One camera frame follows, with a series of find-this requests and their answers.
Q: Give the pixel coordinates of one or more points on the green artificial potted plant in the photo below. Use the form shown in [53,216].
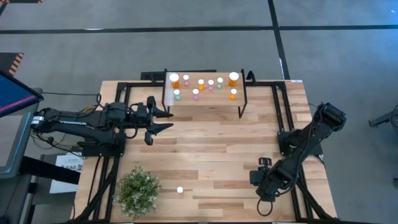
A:
[136,193]

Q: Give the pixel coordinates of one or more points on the black metal table frame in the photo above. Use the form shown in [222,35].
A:
[140,84]

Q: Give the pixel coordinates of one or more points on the teal pill bottle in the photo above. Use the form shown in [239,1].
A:
[220,82]
[176,94]

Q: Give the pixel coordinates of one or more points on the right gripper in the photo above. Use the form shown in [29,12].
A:
[257,178]

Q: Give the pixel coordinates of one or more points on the black mat, orange stripes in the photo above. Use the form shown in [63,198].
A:
[21,1]
[7,62]

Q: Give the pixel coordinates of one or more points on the translucent white strip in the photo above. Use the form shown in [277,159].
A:
[168,99]

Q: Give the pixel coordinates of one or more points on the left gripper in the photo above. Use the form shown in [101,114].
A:
[141,114]

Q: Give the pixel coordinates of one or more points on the black cart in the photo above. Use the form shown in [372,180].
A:
[49,171]

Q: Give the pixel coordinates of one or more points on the large orange pill bottle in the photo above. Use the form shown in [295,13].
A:
[233,77]
[174,79]

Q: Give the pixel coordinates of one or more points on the grey stand leg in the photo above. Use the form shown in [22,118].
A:
[382,119]

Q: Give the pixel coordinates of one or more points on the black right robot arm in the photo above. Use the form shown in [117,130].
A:
[311,140]

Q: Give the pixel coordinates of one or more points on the orange pill bottle, red pill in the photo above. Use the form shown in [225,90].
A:
[179,189]

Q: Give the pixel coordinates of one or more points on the white paper sheet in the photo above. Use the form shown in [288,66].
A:
[70,161]

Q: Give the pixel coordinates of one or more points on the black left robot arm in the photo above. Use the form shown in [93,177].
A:
[77,124]

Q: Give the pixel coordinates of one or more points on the small orange pill bottle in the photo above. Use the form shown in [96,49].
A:
[233,93]
[201,84]

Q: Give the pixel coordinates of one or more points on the blue screen monitor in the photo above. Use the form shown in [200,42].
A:
[12,93]

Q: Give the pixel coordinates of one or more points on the grey panel, teal edge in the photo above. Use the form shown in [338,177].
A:
[9,140]

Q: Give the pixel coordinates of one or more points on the wooden shelf, black metal frame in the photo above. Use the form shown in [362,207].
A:
[211,101]

